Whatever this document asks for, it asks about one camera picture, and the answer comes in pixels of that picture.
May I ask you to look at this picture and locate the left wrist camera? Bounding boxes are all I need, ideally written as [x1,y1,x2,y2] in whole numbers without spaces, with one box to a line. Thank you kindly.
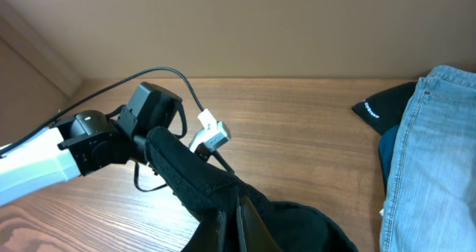
[189,109,231,152]

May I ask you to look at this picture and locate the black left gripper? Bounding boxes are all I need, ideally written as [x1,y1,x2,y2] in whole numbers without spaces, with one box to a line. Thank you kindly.
[130,135,168,193]

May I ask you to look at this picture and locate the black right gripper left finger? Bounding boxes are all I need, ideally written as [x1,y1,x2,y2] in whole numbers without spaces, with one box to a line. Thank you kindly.
[203,210,227,252]

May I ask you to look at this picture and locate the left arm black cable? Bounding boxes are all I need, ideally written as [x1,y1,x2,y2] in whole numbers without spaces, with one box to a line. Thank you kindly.
[0,66,236,193]

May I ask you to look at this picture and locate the black shorts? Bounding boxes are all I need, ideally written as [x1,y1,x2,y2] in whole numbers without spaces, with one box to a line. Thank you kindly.
[145,127,357,251]

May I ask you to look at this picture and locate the blue garment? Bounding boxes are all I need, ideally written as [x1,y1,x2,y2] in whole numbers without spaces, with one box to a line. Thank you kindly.
[379,124,399,195]

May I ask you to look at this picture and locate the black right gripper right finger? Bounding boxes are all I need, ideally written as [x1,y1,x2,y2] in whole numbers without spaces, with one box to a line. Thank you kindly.
[237,196,282,252]

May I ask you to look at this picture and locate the light blue denim jeans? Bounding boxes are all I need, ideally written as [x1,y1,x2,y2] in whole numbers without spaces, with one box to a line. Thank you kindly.
[379,65,475,251]

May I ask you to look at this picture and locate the black garment with white print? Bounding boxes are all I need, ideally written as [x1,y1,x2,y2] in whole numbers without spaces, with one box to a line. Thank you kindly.
[352,82,417,135]

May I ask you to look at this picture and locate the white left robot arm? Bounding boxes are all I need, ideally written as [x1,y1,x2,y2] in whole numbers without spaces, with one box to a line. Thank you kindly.
[1,82,184,204]

